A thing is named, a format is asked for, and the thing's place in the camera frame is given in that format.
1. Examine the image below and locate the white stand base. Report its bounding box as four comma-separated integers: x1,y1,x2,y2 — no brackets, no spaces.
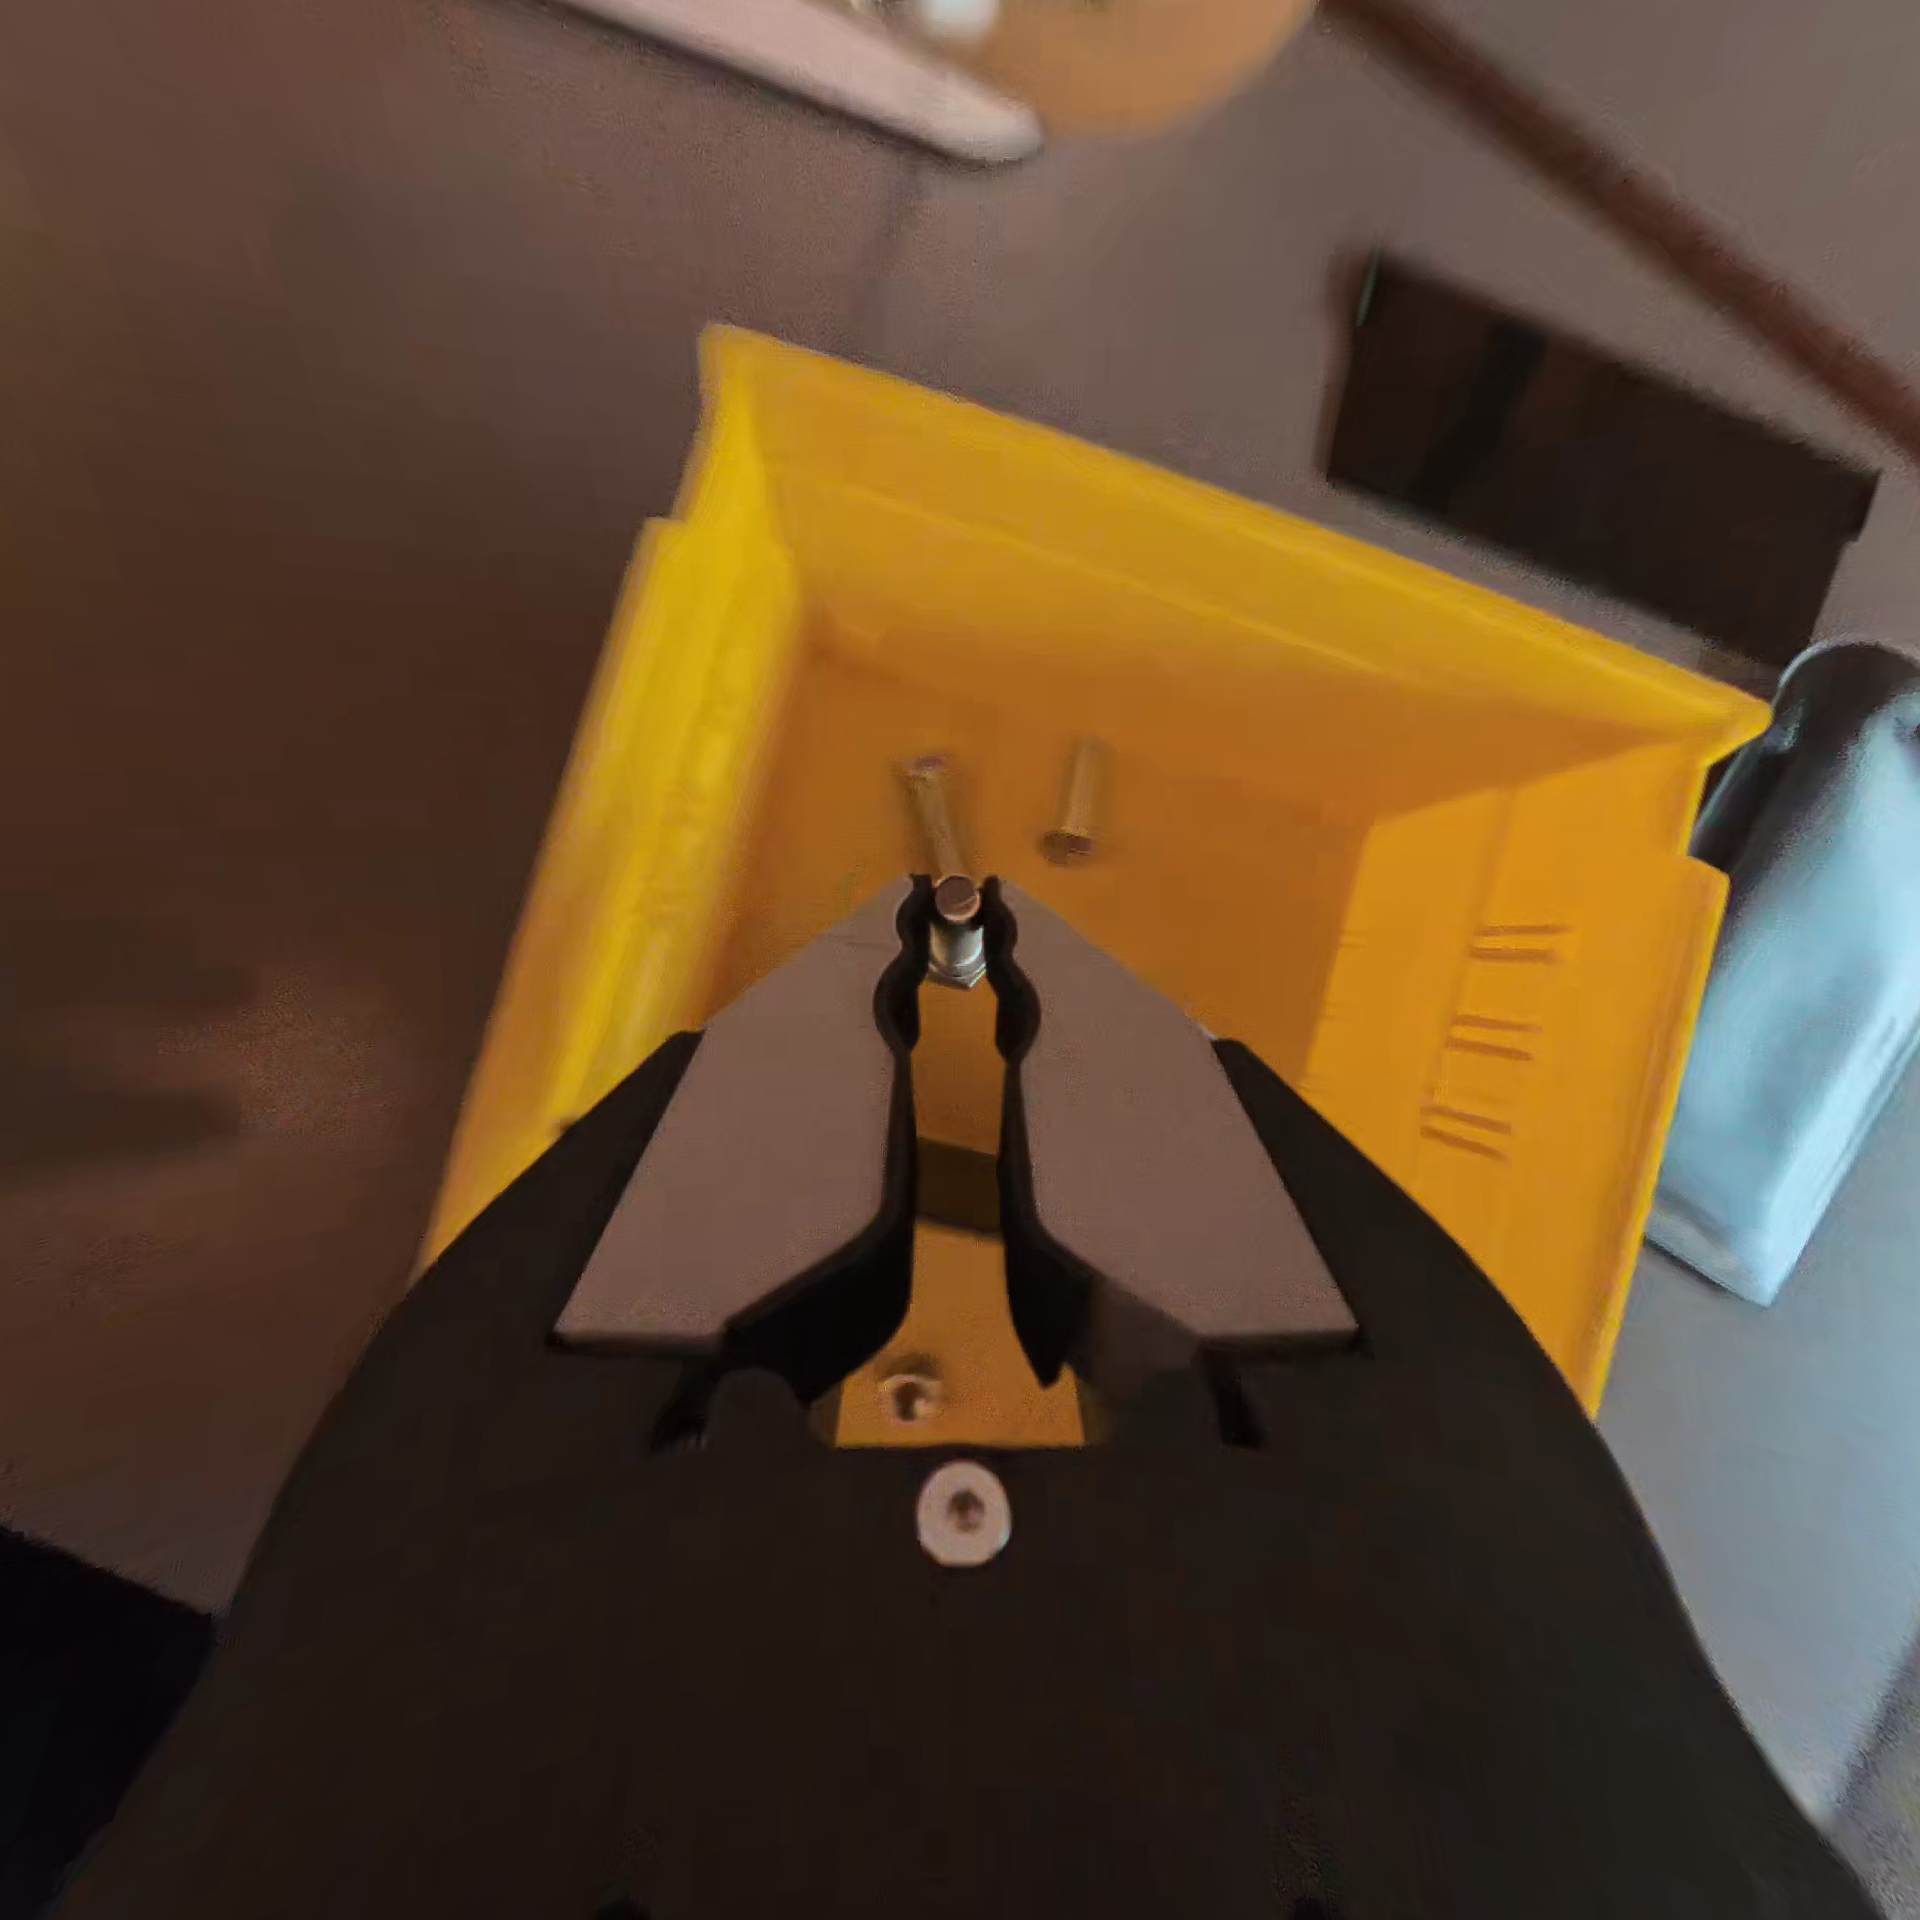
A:
562,0,1048,165

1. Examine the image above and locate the pale grey object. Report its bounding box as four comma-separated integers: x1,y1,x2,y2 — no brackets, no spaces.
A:
1645,637,1920,1309

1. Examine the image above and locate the black patterned card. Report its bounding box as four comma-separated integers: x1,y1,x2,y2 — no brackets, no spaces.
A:
1319,252,1881,673

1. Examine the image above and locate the yellow divided plastic bin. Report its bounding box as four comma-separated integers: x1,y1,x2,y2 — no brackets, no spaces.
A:
411,323,1771,1449

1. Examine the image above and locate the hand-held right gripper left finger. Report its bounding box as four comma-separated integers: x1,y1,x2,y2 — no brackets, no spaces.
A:
556,874,924,1397

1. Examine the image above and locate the steel bolt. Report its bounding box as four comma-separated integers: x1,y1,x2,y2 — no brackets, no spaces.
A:
1042,736,1116,864
900,755,977,886
922,874,994,992

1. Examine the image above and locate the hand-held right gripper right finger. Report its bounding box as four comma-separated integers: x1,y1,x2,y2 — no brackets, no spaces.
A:
983,877,1363,1394

